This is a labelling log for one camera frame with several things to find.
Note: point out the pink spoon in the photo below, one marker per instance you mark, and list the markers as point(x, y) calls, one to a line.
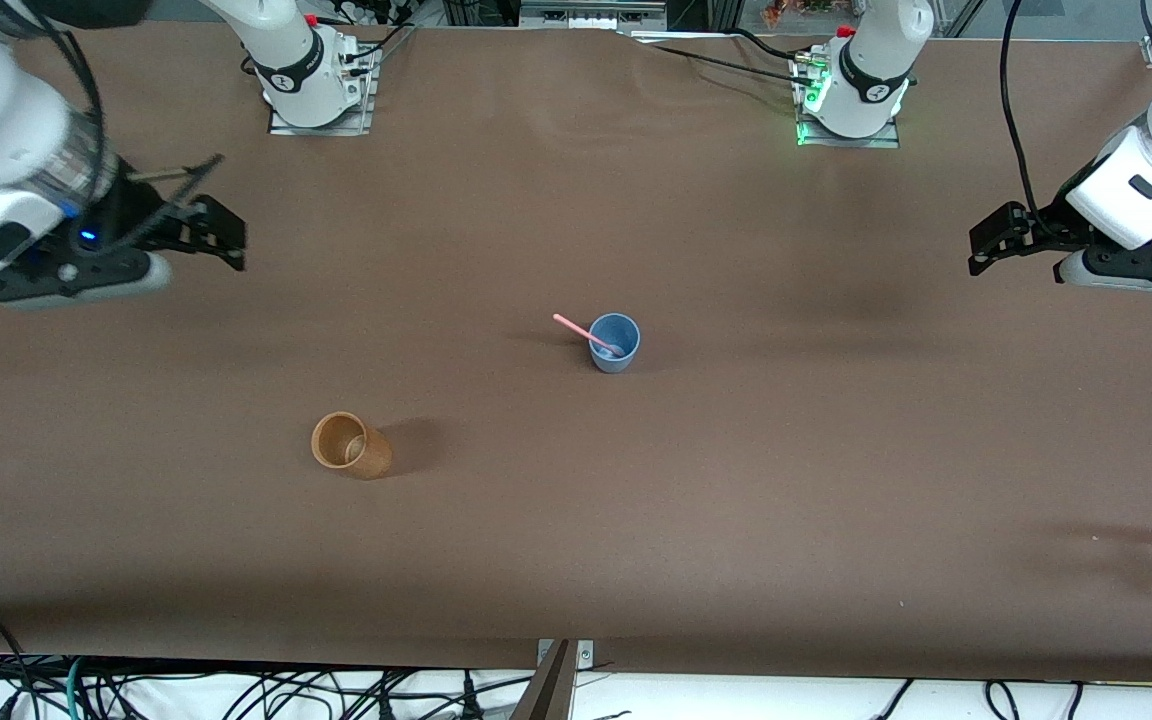
point(576, 328)

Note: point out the wooden cup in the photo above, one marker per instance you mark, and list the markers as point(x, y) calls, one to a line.
point(376, 460)

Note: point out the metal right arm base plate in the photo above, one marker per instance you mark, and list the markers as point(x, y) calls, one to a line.
point(361, 112)

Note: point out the blue plastic cup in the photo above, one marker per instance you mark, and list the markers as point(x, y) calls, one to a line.
point(616, 362)

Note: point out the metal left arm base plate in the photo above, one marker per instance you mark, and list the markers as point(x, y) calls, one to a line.
point(891, 140)

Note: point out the aluminium frame profile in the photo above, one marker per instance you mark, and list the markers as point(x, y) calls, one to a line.
point(586, 15)

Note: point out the metal table clamp bracket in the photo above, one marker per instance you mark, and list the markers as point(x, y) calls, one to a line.
point(586, 655)

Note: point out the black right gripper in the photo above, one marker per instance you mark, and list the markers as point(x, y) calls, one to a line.
point(139, 219)

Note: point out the dark camera stand leg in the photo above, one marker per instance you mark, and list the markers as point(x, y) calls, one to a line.
point(548, 695)

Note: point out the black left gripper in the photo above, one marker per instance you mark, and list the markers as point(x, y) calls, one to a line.
point(1049, 229)

